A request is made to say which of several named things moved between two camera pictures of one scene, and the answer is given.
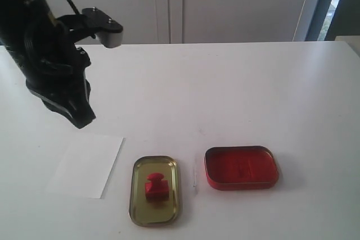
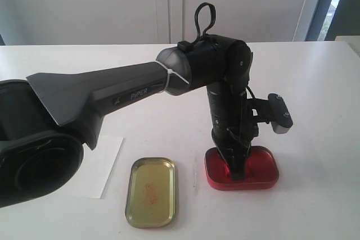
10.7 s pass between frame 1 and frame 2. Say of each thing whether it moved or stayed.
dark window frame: stayed
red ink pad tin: stayed
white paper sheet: stayed
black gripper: moved
